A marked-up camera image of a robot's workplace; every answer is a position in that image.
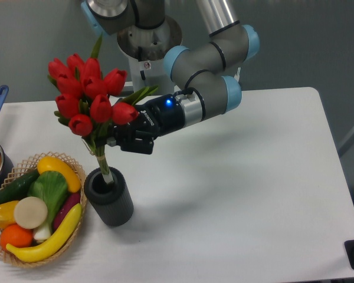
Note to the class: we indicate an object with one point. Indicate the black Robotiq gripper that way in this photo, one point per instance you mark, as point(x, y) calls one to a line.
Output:
point(157, 117)

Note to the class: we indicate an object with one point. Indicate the red tulip bouquet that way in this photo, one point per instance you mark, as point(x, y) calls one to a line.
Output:
point(83, 103)

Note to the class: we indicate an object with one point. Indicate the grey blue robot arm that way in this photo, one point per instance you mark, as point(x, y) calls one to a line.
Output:
point(215, 15)

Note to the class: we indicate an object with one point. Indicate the dark grey ribbed vase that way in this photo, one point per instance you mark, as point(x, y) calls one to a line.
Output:
point(112, 202)

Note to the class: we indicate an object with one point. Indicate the purple sweet potato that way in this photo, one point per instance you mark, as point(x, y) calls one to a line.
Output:
point(72, 200)

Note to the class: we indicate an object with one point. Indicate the yellow squash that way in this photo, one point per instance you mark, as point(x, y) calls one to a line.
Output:
point(49, 163)

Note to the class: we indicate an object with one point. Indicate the green bok choy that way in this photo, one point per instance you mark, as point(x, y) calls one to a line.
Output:
point(51, 187)

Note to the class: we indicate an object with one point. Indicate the woven wicker basket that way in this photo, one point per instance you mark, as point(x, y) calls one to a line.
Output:
point(26, 166)

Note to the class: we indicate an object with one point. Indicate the green cucumber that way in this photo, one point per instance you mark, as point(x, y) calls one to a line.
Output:
point(18, 188)

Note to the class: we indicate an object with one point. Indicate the yellow banana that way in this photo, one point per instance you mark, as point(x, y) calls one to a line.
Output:
point(54, 243)

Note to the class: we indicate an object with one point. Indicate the orange fruit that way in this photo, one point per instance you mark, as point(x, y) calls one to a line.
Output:
point(16, 236)

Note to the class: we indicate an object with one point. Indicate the yellow bell pepper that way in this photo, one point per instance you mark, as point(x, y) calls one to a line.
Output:
point(7, 214)

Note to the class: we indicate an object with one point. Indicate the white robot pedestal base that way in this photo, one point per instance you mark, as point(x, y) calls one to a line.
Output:
point(156, 56)

